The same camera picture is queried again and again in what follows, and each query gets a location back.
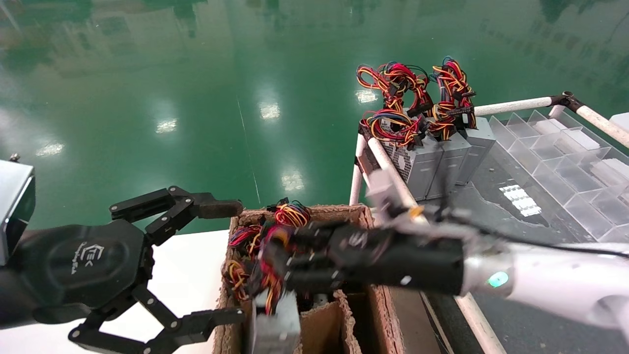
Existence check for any white pipe rack frame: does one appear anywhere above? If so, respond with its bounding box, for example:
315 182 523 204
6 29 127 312
349 91 629 354

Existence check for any right coloured wire bundle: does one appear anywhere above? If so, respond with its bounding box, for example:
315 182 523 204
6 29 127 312
268 198 311 228

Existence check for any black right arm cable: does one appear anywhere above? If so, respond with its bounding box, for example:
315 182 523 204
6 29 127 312
432 206 629 259

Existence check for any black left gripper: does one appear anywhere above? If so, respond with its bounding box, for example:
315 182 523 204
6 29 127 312
0 186 246 354

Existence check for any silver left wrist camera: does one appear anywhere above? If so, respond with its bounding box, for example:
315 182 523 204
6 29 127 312
0 153 36 266

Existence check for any clear plastic divider tray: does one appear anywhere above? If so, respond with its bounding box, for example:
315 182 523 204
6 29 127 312
489 111 629 242

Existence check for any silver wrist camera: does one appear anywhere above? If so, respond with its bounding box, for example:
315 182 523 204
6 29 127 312
366 170 418 232
0 153 36 266

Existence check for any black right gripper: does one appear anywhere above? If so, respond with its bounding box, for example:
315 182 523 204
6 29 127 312
253 224 465 296

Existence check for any brown cardboard divider box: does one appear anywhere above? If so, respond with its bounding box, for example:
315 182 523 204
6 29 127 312
212 204 408 354

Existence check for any middle coloured wire bundle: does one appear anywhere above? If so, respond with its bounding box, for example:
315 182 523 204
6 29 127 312
229 224 263 249

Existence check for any coloured wire bundle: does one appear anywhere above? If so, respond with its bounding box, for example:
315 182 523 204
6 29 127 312
229 224 263 249
268 198 311 228

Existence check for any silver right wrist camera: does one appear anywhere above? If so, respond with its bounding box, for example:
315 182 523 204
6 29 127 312
366 170 418 232

